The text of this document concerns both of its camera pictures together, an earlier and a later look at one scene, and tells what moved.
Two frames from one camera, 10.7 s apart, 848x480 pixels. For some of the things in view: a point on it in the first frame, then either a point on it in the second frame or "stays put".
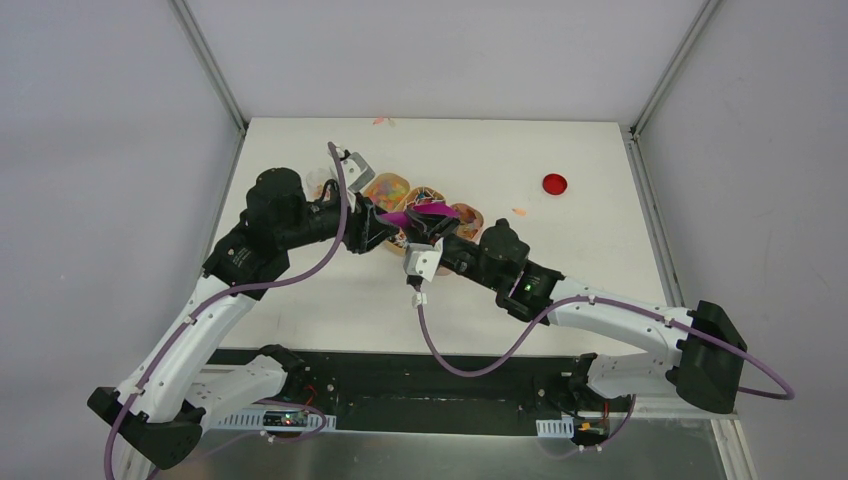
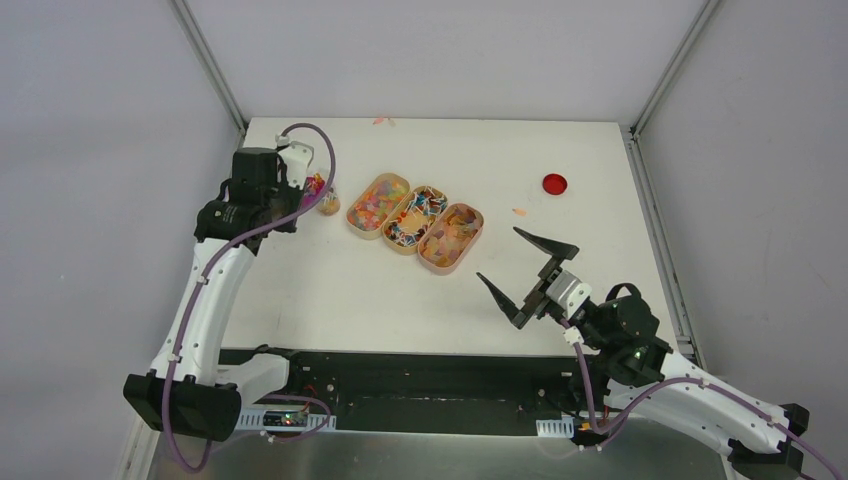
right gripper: (432, 227) → (539, 302)
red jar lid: (554, 184) stays put
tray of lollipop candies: (397, 242) stays put
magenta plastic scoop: (400, 218) → (312, 189)
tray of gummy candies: (386, 191) stays put
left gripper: (361, 228) → (291, 201)
